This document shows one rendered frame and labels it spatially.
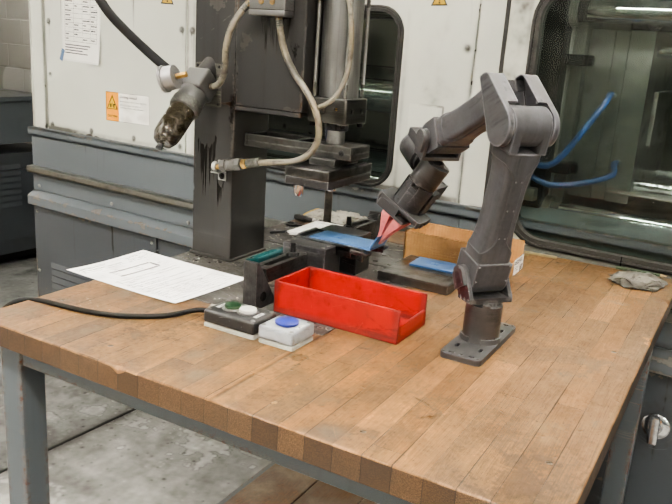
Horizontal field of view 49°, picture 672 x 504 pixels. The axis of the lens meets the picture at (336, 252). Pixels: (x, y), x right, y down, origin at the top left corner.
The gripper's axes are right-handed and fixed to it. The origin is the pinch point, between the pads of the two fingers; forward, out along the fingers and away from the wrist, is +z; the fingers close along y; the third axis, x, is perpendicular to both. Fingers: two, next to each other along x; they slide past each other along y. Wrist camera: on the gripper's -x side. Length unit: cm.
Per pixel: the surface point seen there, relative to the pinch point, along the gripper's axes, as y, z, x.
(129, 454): 36, 138, -36
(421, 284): -11.1, 4.2, -6.0
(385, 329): -16.1, 0.7, 24.3
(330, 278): 0.2, 7.4, 12.6
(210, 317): 6.4, 15.0, 37.3
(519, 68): 12, -34, -57
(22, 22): 441, 213, -310
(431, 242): -3.8, 3.1, -24.3
